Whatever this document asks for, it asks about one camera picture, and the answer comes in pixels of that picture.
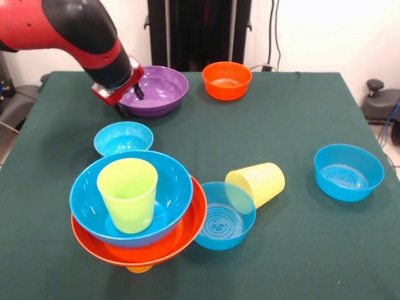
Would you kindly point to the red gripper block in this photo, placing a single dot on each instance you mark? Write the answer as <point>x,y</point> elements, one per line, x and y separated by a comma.
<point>120,93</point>

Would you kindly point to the purple bowl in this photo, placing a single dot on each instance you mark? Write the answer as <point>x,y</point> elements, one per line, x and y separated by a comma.
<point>162,93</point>

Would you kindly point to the large deep blue bowl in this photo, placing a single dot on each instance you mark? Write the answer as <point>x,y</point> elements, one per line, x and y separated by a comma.
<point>175,193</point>

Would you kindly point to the green cup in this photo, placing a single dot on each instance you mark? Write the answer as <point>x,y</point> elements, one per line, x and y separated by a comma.
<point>131,206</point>

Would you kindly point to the large orange bowl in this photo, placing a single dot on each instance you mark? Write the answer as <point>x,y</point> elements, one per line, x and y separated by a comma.
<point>187,231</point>

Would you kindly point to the yellow cup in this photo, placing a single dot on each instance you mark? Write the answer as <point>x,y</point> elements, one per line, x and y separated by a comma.
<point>265,181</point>

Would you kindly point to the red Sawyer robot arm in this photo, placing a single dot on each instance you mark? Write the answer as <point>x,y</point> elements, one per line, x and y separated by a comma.
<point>78,31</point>

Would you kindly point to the small light blue bowl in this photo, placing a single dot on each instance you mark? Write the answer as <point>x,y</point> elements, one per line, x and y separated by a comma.
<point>122,140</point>

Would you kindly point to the small red-orange bowl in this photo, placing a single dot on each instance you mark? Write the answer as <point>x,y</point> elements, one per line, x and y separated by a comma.
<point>226,89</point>

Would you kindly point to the black equipment box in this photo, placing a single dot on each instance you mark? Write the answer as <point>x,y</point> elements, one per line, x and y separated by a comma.
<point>4,75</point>

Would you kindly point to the dark green table cloth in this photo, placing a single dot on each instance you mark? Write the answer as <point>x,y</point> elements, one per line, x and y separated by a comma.
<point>281,109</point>

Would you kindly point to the orange cup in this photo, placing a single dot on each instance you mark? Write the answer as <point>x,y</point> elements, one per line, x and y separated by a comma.
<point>139,269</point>

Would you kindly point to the black pedestal foot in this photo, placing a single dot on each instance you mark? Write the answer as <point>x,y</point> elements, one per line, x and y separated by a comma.
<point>381,106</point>
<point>18,103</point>

